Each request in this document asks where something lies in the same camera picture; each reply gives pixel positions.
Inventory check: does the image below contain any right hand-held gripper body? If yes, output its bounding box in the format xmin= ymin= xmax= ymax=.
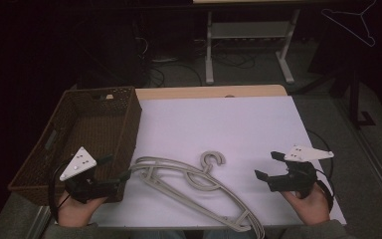
xmin=267 ymin=144 xmax=335 ymax=199

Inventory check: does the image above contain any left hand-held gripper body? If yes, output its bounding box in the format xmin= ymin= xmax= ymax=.
xmin=59 ymin=146 xmax=120 ymax=204

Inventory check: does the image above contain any brown woven basket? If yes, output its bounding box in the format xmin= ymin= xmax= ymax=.
xmin=8 ymin=86 xmax=143 ymax=207

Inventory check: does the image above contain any person's right hand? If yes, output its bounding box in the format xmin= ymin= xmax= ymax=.
xmin=280 ymin=183 xmax=331 ymax=227

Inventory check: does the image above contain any person's left hand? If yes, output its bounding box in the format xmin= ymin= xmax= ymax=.
xmin=57 ymin=190 xmax=109 ymax=229

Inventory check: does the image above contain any white table mat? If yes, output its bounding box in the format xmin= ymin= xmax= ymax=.
xmin=92 ymin=96 xmax=348 ymax=230

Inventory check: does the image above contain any wooden table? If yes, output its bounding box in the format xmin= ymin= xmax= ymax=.
xmin=134 ymin=84 xmax=288 ymax=102

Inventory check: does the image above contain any black metal stand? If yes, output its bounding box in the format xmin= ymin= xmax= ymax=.
xmin=329 ymin=64 xmax=376 ymax=129

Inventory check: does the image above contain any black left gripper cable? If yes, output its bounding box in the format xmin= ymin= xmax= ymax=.
xmin=48 ymin=160 xmax=73 ymax=223

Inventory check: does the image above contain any black floor cable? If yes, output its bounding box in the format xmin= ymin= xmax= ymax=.
xmin=145 ymin=59 xmax=204 ymax=88
xmin=212 ymin=51 xmax=257 ymax=70

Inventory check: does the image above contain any white metal desk frame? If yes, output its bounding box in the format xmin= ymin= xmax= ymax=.
xmin=192 ymin=0 xmax=302 ymax=86

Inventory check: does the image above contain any thin wire clothes hanger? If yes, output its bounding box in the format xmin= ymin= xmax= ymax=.
xmin=320 ymin=0 xmax=378 ymax=48

